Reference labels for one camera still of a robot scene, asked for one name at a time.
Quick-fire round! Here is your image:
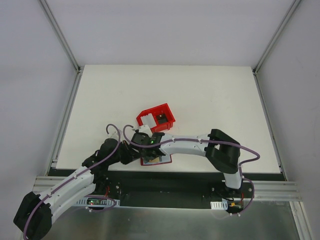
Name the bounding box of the gold credit card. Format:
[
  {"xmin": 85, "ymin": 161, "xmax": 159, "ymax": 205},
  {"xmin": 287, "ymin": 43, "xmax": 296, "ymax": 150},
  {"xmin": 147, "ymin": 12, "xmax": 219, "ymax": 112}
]
[{"xmin": 148, "ymin": 157, "xmax": 161, "ymax": 164}]

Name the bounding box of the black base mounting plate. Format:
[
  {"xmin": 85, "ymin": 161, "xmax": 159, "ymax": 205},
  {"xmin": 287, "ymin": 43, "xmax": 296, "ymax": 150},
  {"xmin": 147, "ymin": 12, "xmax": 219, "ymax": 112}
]
[{"xmin": 100, "ymin": 171, "xmax": 253, "ymax": 209}]

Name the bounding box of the white card stack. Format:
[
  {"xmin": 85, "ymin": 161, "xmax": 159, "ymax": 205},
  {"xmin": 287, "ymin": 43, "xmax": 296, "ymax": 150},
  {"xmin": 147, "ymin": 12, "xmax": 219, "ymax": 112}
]
[{"xmin": 140, "ymin": 113, "xmax": 157, "ymax": 129}]

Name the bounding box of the red plastic bin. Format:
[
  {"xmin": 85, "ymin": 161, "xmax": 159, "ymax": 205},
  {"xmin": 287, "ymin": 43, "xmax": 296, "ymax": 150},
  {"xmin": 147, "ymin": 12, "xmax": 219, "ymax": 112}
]
[{"xmin": 136, "ymin": 103, "xmax": 176, "ymax": 133}]

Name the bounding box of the white cable duct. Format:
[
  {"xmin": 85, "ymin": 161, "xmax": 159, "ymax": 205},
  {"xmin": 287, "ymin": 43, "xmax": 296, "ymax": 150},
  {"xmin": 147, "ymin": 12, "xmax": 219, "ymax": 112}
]
[
  {"xmin": 73, "ymin": 197, "xmax": 120, "ymax": 208},
  {"xmin": 210, "ymin": 201, "xmax": 228, "ymax": 211}
]

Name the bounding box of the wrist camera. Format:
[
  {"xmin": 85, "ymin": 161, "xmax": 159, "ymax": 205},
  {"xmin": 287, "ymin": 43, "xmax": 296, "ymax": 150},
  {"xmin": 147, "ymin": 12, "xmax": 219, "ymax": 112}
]
[
  {"xmin": 107, "ymin": 130, "xmax": 119, "ymax": 141},
  {"xmin": 134, "ymin": 124, "xmax": 153, "ymax": 137}
]

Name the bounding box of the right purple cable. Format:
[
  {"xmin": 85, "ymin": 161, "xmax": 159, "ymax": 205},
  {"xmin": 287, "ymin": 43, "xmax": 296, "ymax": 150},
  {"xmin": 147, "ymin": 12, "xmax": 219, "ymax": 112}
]
[{"xmin": 122, "ymin": 124, "xmax": 261, "ymax": 218}]

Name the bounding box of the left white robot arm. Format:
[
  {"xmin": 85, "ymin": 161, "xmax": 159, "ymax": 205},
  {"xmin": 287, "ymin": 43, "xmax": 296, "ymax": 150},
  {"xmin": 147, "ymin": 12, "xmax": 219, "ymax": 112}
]
[{"xmin": 13, "ymin": 138, "xmax": 141, "ymax": 240}]

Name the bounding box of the left aluminium frame post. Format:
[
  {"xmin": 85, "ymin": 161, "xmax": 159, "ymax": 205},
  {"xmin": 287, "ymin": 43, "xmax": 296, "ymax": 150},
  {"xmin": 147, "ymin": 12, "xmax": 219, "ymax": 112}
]
[{"xmin": 37, "ymin": 0, "xmax": 82, "ymax": 73}]

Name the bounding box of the aluminium frame post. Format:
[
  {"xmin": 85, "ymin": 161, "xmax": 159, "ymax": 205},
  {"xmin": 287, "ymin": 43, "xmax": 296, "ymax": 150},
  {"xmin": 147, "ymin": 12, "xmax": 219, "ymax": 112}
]
[
  {"xmin": 37, "ymin": 0, "xmax": 82, "ymax": 73},
  {"xmin": 251, "ymin": 0, "xmax": 305, "ymax": 76}
]

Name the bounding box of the left white cable duct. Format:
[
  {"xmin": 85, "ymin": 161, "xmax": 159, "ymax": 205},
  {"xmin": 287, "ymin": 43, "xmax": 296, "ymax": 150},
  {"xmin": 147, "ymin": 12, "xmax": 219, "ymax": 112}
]
[{"xmin": 73, "ymin": 197, "xmax": 120, "ymax": 208}]

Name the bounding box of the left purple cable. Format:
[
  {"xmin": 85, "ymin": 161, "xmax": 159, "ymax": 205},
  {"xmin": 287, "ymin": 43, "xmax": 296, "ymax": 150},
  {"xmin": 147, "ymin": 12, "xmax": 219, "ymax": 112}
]
[{"xmin": 22, "ymin": 123, "xmax": 121, "ymax": 240}]

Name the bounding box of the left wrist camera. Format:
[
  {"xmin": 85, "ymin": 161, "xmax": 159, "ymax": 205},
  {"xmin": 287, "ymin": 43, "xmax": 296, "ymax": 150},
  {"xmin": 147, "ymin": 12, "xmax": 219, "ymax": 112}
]
[{"xmin": 107, "ymin": 130, "xmax": 119, "ymax": 141}]

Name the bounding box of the right white cable duct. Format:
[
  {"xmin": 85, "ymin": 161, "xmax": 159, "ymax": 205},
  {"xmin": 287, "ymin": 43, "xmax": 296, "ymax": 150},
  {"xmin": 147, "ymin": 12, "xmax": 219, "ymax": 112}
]
[{"xmin": 210, "ymin": 201, "xmax": 228, "ymax": 211}]

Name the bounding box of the red leather card holder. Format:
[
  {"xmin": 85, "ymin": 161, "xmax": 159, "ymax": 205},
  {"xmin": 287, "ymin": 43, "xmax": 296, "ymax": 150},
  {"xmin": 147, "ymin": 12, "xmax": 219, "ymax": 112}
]
[{"xmin": 140, "ymin": 155, "xmax": 172, "ymax": 166}]

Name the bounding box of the purple cable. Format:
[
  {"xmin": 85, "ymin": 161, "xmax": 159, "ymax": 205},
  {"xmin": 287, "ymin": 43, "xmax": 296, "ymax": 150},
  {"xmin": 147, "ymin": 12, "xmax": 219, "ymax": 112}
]
[
  {"xmin": 122, "ymin": 124, "xmax": 261, "ymax": 218},
  {"xmin": 22, "ymin": 123, "xmax": 121, "ymax": 240}
]

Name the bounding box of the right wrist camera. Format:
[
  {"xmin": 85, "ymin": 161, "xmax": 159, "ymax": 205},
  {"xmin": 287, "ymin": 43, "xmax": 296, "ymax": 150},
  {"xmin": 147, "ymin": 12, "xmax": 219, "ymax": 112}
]
[{"xmin": 134, "ymin": 124, "xmax": 153, "ymax": 137}]

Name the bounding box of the right aluminium frame post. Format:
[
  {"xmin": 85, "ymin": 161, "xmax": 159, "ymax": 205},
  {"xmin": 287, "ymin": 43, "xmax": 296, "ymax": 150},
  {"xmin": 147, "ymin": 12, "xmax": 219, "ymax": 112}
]
[{"xmin": 251, "ymin": 0, "xmax": 305, "ymax": 76}]

